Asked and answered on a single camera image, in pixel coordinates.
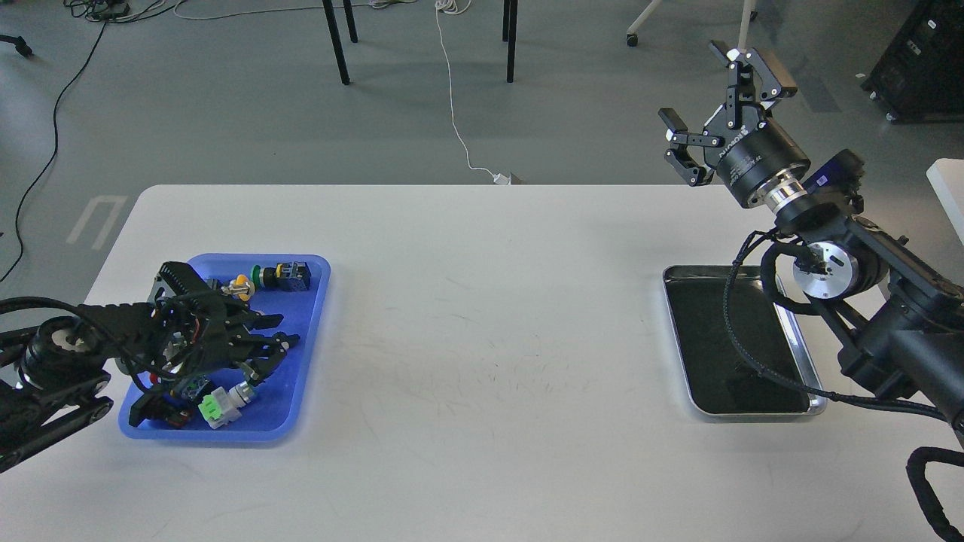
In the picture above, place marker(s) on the black table leg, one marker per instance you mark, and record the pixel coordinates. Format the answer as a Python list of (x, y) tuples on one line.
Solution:
[(334, 32), (510, 12)]

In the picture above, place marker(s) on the white green switch module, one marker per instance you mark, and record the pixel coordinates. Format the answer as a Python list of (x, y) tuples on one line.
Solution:
[(222, 407)]

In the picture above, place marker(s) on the black table leg left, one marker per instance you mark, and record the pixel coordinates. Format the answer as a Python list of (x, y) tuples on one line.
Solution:
[(334, 32)]

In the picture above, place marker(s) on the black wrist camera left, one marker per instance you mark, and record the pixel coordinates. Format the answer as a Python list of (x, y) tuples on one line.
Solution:
[(175, 279)]

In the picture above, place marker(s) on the white chair base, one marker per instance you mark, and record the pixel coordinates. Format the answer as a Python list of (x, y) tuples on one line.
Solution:
[(742, 30)]

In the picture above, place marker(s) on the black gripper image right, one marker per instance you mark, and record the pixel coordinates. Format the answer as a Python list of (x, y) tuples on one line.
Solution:
[(757, 162)]

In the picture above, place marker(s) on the green push button switch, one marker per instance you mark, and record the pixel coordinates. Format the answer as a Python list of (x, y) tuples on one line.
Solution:
[(292, 276)]

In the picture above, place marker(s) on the black table leg right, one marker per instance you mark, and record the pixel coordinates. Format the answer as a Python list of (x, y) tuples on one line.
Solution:
[(510, 12)]

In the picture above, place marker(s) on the blue plastic tray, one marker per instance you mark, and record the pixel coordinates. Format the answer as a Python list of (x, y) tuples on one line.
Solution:
[(276, 408)]

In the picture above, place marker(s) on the red emergency stop button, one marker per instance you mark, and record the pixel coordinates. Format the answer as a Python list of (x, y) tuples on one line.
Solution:
[(175, 406)]

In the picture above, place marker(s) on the yellow push button switch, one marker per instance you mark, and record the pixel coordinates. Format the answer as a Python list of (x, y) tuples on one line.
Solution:
[(241, 287)]

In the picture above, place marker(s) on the silver metal tray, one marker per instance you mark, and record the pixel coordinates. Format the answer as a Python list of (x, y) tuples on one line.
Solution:
[(720, 384)]

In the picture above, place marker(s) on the black equipment case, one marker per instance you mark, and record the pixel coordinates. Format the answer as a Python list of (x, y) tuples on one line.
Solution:
[(919, 77)]

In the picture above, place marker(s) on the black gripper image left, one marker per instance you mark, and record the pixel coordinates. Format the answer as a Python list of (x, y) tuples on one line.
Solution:
[(201, 335)]

